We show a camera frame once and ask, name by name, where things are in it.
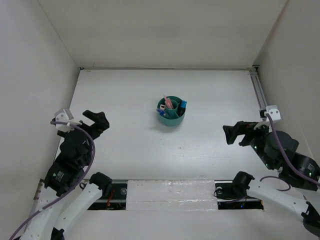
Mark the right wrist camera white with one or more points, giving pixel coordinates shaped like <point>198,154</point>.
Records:
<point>273,112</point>

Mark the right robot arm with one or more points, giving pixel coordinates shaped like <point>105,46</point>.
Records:
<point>277,151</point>

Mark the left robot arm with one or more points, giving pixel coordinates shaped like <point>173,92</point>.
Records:
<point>51,221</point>

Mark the orange marker pen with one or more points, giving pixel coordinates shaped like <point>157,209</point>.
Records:
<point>172,107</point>

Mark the black marker blue cap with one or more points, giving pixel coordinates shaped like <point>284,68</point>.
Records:
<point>182,108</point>

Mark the red pink pen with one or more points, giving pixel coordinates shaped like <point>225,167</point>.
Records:
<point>166,99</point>

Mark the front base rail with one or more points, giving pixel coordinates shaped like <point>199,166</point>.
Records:
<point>170,195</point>

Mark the aluminium rail right side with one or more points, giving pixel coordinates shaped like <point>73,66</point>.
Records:
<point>261,99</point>

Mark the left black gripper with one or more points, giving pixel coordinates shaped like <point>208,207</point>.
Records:
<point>100,120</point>

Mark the clear spray bottle blue cap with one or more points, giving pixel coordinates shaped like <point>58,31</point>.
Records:
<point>162,113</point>

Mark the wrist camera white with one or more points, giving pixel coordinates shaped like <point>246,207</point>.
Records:
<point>273,112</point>
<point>65,119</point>

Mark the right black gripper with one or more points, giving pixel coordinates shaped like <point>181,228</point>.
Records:
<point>241,127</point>

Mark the teal round compartment organizer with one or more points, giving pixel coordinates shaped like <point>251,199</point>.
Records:
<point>173,119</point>

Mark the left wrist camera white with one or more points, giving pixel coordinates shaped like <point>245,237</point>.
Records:
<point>65,119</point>

